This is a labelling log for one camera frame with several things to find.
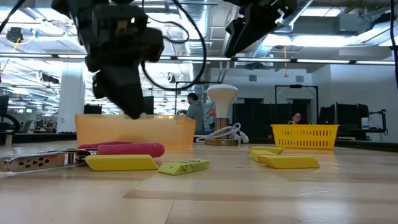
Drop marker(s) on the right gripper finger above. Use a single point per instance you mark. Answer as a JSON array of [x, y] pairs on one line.
[[252, 28], [236, 26]]

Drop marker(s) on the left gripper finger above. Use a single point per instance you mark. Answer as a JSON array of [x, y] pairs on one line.
[[99, 85], [127, 93]]

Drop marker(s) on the green eraser black print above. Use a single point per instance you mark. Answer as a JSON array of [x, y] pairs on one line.
[[183, 167]]

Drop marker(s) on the yellow eraser black print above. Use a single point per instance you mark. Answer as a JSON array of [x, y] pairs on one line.
[[289, 161]]

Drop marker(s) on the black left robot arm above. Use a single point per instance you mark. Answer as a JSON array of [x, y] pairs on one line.
[[65, 6]]

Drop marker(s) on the small black monitor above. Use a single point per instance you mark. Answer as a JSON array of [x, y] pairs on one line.
[[92, 109]]

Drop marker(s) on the white square pillar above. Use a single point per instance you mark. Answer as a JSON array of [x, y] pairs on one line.
[[71, 99]]

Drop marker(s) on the orange translucent plastic tray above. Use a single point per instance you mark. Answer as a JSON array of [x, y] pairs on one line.
[[155, 130]]

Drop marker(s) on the long ceiling light strip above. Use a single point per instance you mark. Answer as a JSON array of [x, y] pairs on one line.
[[326, 61]]

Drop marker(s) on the person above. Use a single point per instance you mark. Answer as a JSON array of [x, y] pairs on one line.
[[196, 113], [295, 117]]

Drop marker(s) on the white bulb wooden base lamp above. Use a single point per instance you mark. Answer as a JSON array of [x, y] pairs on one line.
[[222, 96]]

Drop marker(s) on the black partition cabinets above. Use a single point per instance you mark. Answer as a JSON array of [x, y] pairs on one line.
[[258, 118]]

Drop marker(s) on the black office chair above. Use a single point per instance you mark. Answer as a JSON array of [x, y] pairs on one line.
[[9, 119]]

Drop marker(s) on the yellow plastic basket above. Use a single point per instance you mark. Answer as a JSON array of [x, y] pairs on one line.
[[304, 137]]

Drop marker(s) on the white cup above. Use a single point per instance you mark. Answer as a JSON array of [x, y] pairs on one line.
[[365, 123]]

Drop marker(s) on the black ceiling camera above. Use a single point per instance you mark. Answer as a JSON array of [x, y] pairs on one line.
[[14, 34]]

